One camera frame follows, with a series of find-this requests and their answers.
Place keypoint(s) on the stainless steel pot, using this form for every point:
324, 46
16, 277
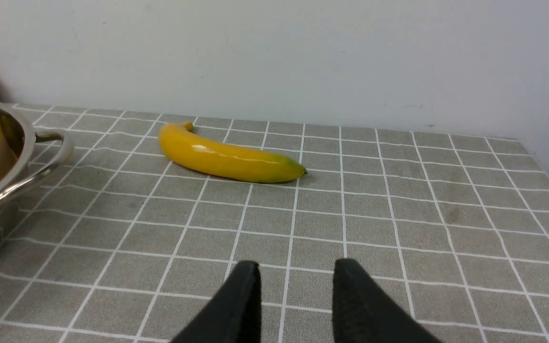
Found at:
22, 137

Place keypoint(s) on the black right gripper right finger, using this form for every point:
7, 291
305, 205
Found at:
364, 313

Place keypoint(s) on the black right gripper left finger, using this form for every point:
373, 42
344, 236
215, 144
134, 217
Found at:
233, 314

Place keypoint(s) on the yellow banana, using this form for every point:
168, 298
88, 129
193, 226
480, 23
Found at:
179, 144

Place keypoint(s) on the grey checked tablecloth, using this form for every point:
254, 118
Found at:
124, 245

